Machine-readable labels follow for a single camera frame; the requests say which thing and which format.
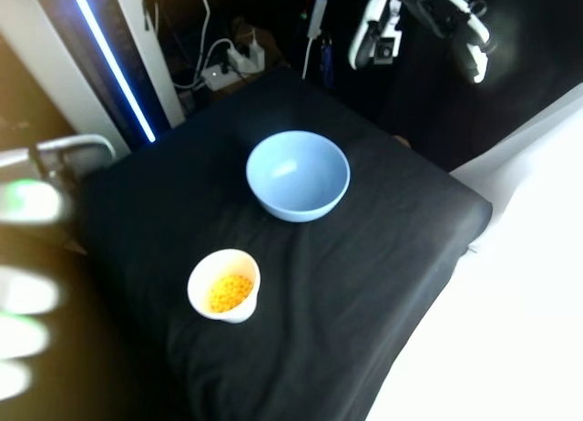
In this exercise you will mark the white paper cup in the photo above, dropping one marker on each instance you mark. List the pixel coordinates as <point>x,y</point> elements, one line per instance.
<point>228,261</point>

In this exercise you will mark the white plug adapters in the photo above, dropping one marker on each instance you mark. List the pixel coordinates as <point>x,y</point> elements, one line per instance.
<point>248,56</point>

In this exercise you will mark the light blue bowl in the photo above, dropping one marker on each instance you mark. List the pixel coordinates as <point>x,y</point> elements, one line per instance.
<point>296,175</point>

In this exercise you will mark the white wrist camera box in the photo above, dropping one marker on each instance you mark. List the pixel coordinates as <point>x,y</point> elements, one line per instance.
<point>386,51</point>

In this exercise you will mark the white stand with dark panel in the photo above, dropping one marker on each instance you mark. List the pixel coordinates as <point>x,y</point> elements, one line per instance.
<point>27,43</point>

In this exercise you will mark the white backdrop sheet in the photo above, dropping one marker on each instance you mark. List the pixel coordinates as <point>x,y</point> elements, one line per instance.
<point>501,302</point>

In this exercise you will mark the blue light strip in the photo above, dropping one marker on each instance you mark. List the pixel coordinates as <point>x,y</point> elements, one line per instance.
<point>114,65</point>

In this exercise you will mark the white power strip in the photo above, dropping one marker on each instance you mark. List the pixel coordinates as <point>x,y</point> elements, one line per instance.
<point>218,77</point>

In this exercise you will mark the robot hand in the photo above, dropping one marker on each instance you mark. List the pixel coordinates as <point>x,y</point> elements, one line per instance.
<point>364,33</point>
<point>27,293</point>

